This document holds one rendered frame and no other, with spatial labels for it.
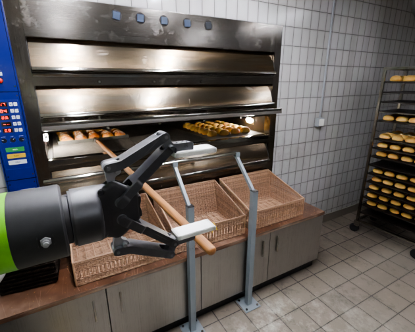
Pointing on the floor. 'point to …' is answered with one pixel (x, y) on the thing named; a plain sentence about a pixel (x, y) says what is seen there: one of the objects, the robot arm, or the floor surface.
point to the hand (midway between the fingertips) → (205, 188)
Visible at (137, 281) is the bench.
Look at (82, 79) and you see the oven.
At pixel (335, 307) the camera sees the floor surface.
